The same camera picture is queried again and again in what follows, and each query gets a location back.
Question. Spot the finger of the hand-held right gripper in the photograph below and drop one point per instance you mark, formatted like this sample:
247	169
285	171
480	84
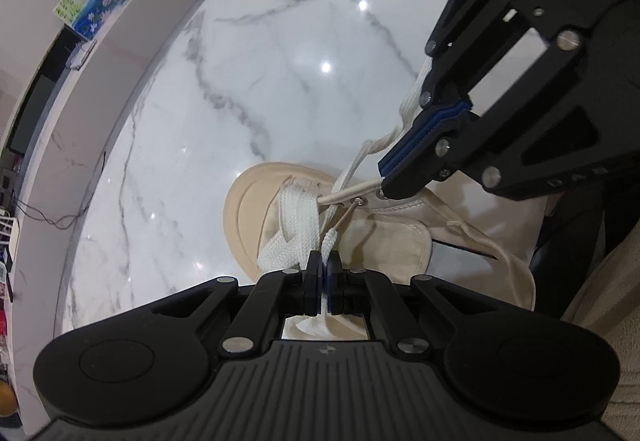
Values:
440	113
415	178

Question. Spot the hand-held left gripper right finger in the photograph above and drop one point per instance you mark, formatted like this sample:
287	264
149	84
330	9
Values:
334	282

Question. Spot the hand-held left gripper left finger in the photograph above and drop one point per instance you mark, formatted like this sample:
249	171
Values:
314	282

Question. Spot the white shoelace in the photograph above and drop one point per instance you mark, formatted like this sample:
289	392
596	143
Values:
300	216

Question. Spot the beige canvas shoe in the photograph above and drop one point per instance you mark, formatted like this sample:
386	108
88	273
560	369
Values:
245	221

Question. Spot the person's beige fleece jacket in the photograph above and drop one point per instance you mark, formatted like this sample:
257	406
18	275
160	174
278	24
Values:
615	346

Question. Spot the white marble media console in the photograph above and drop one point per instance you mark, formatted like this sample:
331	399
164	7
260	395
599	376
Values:
100	86

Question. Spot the white notebook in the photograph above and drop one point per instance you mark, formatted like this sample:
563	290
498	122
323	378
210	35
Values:
80	55

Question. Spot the golden round vase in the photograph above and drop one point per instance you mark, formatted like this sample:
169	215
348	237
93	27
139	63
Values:
7	396

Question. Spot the grey soundbar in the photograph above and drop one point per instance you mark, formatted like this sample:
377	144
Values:
37	96

